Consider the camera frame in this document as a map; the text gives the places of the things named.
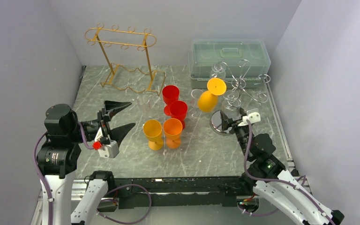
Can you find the silver wire glass rack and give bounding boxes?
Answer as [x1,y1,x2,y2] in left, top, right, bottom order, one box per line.
[209,59,272,136]

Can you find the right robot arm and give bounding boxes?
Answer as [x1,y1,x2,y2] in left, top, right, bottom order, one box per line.
[220,108,345,225]

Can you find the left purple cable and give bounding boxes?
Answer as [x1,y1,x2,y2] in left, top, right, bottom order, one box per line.
[32,121,152,225]

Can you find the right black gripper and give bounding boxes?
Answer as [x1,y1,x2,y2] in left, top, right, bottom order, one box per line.
[220,111,253,159]

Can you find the red goblet back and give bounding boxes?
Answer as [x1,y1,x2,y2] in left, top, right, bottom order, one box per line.
[162,85,180,116]

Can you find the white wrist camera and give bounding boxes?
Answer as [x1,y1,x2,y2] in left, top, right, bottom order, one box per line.
[92,127,120,158]
[243,108,261,125]

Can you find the purple cable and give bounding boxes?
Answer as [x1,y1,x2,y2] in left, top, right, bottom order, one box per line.
[32,121,152,225]
[237,119,338,225]

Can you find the clear stemless glass front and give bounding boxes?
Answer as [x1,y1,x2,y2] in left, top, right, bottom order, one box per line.
[222,90,241,120]

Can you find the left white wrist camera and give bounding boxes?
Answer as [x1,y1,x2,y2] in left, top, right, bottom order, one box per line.
[92,127,120,158]

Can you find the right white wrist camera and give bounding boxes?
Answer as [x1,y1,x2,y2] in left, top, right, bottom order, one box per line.
[243,108,261,125]

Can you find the clear glass with red dots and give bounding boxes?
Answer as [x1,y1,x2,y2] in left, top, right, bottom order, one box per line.
[189,89,203,119]

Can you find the tall clear flute glass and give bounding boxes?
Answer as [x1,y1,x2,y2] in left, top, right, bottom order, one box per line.
[137,94,151,113]

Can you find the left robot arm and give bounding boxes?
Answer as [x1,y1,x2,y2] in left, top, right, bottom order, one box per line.
[33,100,135,225]

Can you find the orange goblet centre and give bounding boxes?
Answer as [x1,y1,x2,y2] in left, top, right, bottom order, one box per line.
[163,118,183,149]

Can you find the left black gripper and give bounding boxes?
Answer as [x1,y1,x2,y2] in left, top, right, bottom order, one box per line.
[68,99,135,148]

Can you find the red goblet right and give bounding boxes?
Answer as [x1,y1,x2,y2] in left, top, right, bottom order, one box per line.
[169,100,188,129]

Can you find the clear ribbed wine glass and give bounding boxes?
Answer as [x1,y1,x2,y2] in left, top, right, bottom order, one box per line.
[210,62,227,80]

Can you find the gold wire glass rack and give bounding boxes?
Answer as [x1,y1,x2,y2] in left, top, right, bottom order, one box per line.
[84,23,166,96]

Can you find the clear plastic storage box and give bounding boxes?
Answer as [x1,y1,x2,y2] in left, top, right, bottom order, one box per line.
[188,39,271,89]

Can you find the yellow goblet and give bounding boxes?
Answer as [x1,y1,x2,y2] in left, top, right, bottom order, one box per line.
[143,120,164,150]
[197,78,227,113]

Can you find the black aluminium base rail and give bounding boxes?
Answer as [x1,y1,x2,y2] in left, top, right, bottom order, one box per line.
[104,176,253,209]

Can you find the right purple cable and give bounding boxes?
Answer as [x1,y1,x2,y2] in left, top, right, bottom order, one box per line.
[237,119,338,225]

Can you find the red goblet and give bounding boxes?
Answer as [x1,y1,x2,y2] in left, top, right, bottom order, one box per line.
[162,85,180,116]
[169,100,188,129]

